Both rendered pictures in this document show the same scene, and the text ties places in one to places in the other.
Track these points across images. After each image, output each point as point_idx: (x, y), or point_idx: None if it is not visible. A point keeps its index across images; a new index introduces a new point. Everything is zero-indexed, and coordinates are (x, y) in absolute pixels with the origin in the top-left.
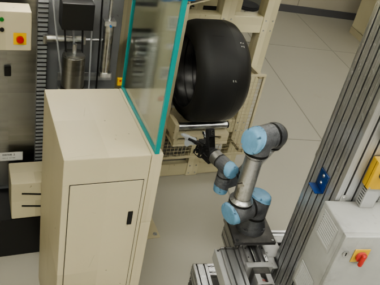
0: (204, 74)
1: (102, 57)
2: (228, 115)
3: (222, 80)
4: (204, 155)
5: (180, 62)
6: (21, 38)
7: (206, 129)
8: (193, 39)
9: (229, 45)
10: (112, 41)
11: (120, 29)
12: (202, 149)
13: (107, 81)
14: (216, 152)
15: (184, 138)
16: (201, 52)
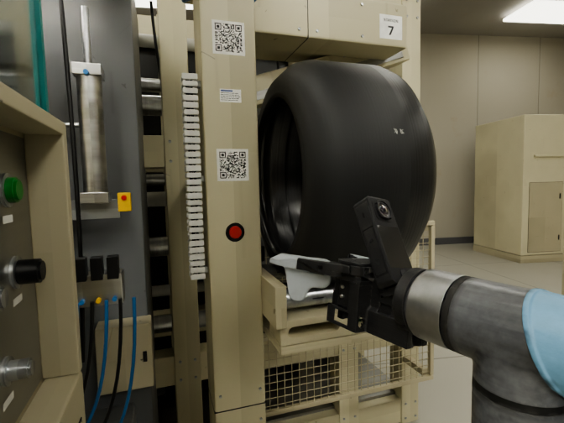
0: (316, 122)
1: (81, 156)
2: (403, 237)
3: (367, 127)
4: (378, 313)
5: (280, 200)
6: None
7: (356, 204)
8: (279, 88)
9: (362, 69)
10: (100, 115)
11: (134, 114)
12: (362, 287)
13: (126, 234)
14: (436, 275)
15: (307, 331)
16: (299, 86)
